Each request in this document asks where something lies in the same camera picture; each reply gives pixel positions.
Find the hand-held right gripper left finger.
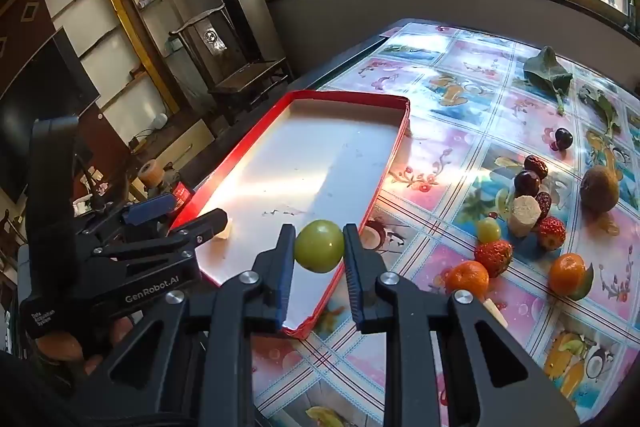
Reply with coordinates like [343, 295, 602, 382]
[75, 223, 298, 427]

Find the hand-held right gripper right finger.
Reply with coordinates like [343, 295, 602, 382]
[342, 223, 581, 427]

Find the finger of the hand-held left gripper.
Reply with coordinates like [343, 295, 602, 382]
[122, 194, 178, 226]
[95, 208, 231, 258]

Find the small white banana piece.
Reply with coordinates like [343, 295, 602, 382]
[212, 217, 235, 241]

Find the round green plum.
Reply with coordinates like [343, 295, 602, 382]
[294, 219, 346, 274]

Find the orange tangerine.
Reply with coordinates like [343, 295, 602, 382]
[548, 253, 594, 302]
[445, 261, 491, 302]

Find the red rectangular tray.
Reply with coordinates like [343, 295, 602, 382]
[170, 89, 412, 340]

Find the brown kiwi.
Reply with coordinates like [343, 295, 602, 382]
[580, 166, 621, 214]

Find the person's left hand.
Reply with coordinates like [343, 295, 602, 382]
[32, 316, 137, 376]

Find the black flat television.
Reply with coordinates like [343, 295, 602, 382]
[0, 27, 101, 202]

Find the red strawberry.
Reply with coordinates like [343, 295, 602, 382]
[474, 239, 515, 279]
[536, 216, 567, 252]

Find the green grape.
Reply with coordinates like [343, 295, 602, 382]
[476, 217, 502, 244]

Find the dark wooden chair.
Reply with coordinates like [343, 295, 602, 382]
[170, 4, 296, 124]

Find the printed plastic tablecloth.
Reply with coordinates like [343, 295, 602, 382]
[250, 22, 640, 427]

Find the dark purple plum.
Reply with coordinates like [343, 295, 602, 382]
[514, 170, 542, 198]

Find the wrinkled red date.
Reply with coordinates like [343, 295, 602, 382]
[523, 155, 549, 180]

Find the broad green leaf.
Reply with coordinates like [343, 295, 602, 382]
[522, 46, 573, 115]

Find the narrow green leaf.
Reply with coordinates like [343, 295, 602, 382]
[577, 84, 621, 135]

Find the wooden wall cabinet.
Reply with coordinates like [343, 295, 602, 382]
[0, 0, 216, 148]

